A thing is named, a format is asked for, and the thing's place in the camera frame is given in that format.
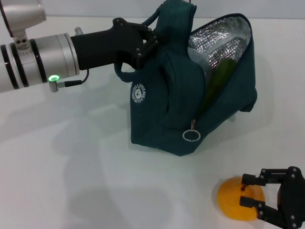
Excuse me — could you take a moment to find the metal zipper pull ring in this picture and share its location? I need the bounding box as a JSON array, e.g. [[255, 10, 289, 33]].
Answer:
[[182, 118, 202, 142]]

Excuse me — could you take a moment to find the dark blue insulated lunch bag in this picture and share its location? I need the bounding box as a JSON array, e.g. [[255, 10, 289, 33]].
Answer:
[[113, 0, 258, 157]]

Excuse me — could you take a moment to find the green cucumber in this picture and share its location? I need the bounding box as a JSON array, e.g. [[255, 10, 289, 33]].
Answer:
[[199, 59, 238, 115]]

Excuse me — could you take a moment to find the orange yellow pear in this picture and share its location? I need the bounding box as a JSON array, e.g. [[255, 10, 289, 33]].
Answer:
[[217, 176, 266, 220]]

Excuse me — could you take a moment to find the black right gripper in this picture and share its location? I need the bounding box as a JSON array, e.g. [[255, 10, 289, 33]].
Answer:
[[239, 167, 305, 229]]

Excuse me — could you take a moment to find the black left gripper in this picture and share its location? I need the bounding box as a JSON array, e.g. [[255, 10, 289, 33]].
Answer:
[[70, 18, 171, 72]]

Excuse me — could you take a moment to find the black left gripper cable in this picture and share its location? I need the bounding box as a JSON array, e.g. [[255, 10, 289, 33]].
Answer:
[[48, 69, 90, 93]]

